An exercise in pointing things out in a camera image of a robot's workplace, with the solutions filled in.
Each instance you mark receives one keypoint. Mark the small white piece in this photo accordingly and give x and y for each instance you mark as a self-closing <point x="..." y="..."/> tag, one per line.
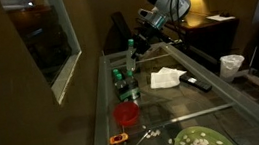
<point x="150" y="135"/>
<point x="157" y="132"/>
<point x="170" y="141"/>

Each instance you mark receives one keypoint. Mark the black office chair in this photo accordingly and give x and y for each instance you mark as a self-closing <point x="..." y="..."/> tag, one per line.
<point x="120" y="26"/>

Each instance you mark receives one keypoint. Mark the white paper napkin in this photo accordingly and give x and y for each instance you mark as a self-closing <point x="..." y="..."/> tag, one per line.
<point x="164" y="78"/>

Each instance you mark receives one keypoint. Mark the white framed window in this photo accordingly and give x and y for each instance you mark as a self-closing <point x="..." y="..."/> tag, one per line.
<point x="48" y="43"/>

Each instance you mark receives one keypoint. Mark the dark green bottle box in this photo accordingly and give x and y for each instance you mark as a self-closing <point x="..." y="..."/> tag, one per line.
<point x="128" y="94"/>

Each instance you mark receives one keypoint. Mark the black remote control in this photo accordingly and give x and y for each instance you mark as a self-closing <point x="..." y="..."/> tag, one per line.
<point x="198" y="83"/>

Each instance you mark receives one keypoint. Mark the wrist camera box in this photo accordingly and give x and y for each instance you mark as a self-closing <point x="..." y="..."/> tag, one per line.
<point x="144" y="13"/>

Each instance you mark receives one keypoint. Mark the red plastic cup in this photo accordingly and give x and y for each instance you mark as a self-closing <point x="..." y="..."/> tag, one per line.
<point x="126" y="115"/>

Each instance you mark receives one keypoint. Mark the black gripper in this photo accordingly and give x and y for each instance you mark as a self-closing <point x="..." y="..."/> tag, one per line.
<point x="143" y="37"/>

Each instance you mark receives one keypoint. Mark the clear bottle with green cap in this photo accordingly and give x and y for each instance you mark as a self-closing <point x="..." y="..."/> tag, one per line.
<point x="130" y="57"/>

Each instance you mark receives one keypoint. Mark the green capped bottle in pack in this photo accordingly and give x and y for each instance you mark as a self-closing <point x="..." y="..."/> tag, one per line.
<point x="115" y="74"/>
<point x="120" y="83"/>
<point x="132" y="82"/>

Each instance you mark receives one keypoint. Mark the white paper sheet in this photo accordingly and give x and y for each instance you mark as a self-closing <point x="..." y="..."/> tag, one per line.
<point x="220" y="17"/>

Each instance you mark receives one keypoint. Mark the white lined trash bin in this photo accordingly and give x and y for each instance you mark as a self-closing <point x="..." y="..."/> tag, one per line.
<point x="231" y="67"/>

